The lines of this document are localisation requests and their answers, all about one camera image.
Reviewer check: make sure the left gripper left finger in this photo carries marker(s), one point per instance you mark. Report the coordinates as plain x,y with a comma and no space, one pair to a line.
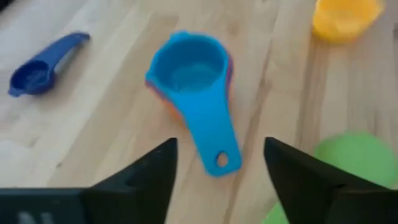
140,196

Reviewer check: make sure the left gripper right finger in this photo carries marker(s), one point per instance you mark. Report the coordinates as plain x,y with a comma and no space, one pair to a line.
311,196

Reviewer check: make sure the green measuring cup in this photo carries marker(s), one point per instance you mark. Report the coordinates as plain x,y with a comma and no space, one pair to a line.
357,155

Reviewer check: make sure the light blue measuring cup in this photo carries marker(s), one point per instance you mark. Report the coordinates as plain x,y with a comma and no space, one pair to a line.
205,118

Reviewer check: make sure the red measuring cup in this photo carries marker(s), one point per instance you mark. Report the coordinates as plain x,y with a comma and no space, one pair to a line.
155,92

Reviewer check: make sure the small dark blue measuring cup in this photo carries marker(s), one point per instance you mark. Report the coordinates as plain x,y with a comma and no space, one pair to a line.
31,77

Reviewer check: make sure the yellow measuring cup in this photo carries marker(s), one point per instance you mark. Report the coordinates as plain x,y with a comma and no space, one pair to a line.
342,21

